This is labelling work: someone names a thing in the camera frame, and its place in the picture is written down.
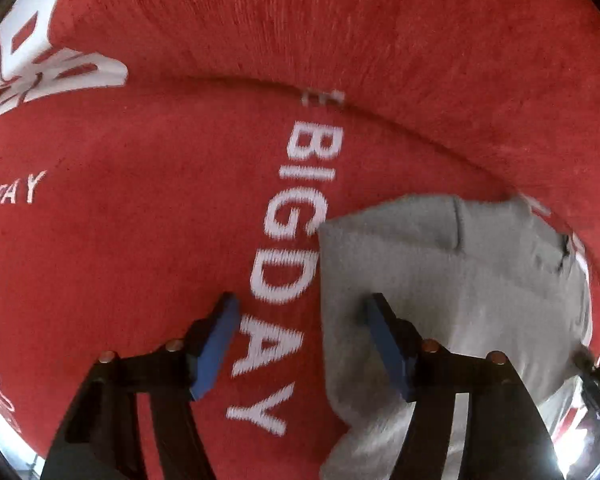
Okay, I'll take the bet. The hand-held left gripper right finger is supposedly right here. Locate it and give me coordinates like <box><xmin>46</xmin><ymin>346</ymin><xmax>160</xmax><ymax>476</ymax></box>
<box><xmin>364</xmin><ymin>292</ymin><xmax>566</xmax><ymax>480</ymax></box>

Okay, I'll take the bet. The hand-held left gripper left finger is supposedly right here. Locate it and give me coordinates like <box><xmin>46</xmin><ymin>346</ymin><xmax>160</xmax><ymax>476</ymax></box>
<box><xmin>40</xmin><ymin>292</ymin><xmax>241</xmax><ymax>480</ymax></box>

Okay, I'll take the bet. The grey knit garment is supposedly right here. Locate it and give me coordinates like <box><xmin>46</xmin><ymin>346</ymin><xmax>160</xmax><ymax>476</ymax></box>
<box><xmin>317</xmin><ymin>194</ymin><xmax>595</xmax><ymax>480</ymax></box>

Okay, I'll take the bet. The red printed blanket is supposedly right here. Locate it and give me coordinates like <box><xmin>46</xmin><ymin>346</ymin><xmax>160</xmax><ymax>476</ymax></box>
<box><xmin>0</xmin><ymin>0</ymin><xmax>600</xmax><ymax>480</ymax></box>

